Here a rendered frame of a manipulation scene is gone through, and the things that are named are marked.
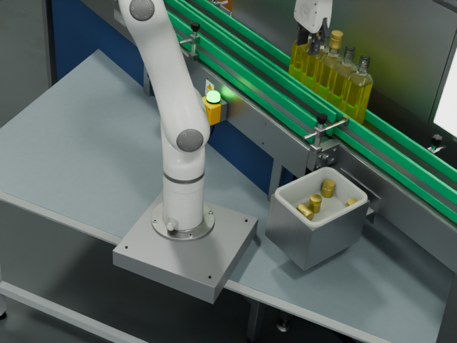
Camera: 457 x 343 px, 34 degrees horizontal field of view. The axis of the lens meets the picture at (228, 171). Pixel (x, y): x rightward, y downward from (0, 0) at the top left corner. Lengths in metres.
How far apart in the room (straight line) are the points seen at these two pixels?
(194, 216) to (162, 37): 0.58
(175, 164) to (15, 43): 2.80
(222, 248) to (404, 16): 0.83
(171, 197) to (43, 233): 1.35
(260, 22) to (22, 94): 1.92
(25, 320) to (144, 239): 1.00
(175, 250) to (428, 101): 0.83
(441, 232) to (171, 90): 0.80
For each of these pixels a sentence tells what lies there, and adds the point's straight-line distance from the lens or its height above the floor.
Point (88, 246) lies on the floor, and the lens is 3.29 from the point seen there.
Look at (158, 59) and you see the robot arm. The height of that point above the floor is 1.38.
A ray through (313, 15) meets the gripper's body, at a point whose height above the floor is 1.49.
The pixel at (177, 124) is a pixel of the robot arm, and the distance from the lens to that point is 1.90.
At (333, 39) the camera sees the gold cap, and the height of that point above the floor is 1.32.
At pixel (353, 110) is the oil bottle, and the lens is 2.16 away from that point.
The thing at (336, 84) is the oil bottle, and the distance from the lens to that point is 2.18.
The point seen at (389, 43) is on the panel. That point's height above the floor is 1.31.
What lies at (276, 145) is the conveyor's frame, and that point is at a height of 0.98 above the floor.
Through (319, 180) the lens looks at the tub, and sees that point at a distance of 2.16.
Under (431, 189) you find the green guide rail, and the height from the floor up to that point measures 1.10.
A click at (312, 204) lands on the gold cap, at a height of 0.97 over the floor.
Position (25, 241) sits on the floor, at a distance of 3.34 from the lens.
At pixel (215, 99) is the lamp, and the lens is 2.38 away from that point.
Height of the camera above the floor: 2.33
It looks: 39 degrees down
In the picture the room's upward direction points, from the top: 6 degrees clockwise
